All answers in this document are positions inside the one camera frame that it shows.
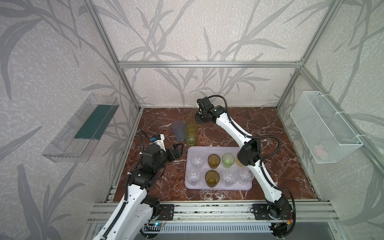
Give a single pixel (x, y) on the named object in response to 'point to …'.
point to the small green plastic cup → (228, 159)
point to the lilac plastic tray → (205, 151)
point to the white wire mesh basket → (328, 137)
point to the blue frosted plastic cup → (179, 127)
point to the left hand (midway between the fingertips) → (178, 147)
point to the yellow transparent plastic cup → (239, 163)
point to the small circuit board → (156, 224)
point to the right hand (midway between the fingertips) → (197, 117)
